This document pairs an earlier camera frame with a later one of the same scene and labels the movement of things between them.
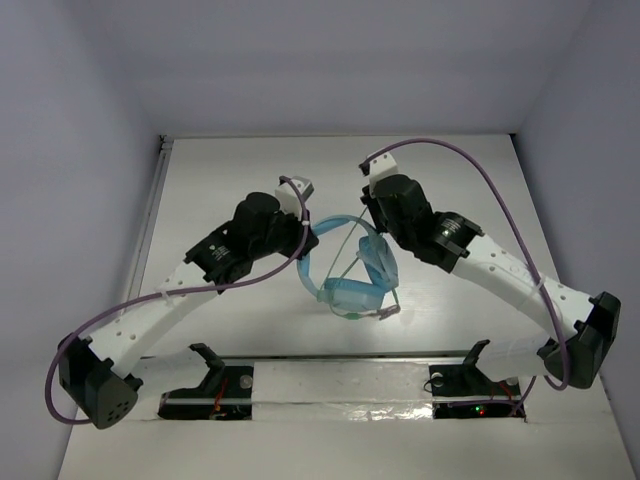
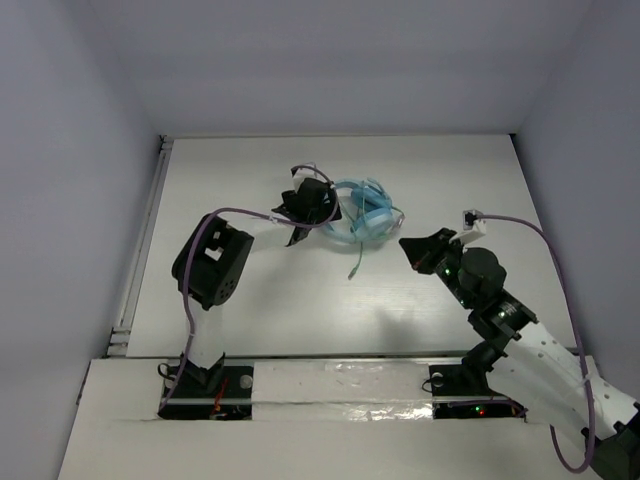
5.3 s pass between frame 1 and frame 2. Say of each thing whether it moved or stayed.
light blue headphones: moved
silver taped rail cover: stayed
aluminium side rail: stayed
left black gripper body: moved
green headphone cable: moved
